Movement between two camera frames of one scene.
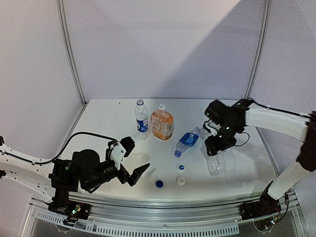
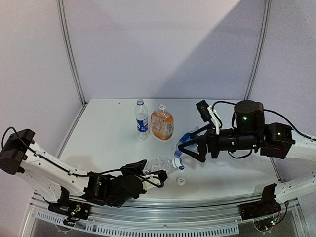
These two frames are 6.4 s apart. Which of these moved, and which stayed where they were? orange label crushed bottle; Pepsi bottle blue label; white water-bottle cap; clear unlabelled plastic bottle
Moved: clear unlabelled plastic bottle
Stayed: Pepsi bottle blue label; orange label crushed bottle; white water-bottle cap
